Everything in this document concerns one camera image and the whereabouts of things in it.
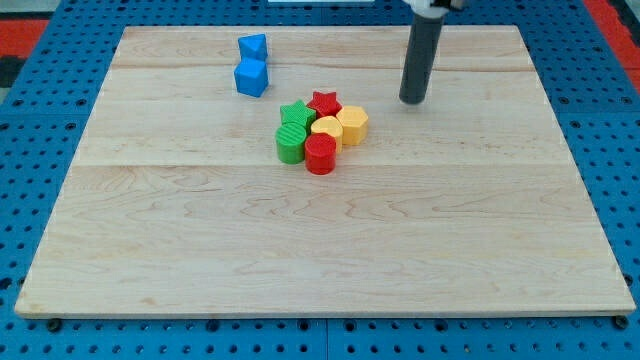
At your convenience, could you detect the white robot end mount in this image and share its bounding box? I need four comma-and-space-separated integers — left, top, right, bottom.
403, 0, 469, 17

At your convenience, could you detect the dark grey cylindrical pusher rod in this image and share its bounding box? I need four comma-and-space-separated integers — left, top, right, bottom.
399, 14, 444, 105

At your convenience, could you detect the blue triangle block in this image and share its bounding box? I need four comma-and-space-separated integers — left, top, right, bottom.
237, 33, 268, 61

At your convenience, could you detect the blue cube block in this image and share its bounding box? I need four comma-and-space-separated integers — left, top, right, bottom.
234, 58, 269, 98

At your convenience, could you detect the yellow hexagon block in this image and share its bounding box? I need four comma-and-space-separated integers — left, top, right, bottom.
336, 105, 369, 146

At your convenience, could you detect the red star block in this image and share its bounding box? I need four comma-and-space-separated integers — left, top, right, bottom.
306, 91, 342, 118

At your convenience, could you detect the yellow heart block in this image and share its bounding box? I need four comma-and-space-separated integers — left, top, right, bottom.
311, 116, 344, 154

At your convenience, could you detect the green star block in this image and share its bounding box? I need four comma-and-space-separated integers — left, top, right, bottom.
280, 100, 316, 132

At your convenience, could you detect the red cylinder block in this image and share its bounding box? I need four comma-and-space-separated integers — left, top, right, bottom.
304, 133, 336, 175

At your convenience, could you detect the green cylinder block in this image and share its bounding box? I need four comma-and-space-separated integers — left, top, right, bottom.
275, 123, 307, 164

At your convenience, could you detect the light wooden board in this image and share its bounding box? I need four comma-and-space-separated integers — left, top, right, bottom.
15, 26, 636, 319

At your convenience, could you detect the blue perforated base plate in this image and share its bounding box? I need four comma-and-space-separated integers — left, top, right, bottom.
1, 0, 639, 359

